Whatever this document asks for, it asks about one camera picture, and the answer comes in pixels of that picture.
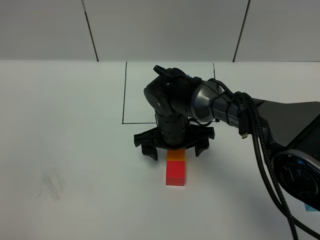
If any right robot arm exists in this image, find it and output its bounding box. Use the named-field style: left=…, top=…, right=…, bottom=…
left=134, top=65, right=320, bottom=209

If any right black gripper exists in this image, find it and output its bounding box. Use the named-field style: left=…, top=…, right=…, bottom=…
left=133, top=126, right=215, bottom=161

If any right black camera cable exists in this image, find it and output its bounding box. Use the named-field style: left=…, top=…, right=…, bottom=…
left=152, top=65, right=320, bottom=240

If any orange block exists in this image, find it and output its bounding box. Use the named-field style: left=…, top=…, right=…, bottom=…
left=166, top=149, right=186, bottom=162

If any red block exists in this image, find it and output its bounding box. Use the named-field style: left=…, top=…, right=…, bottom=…
left=165, top=161, right=186, bottom=187

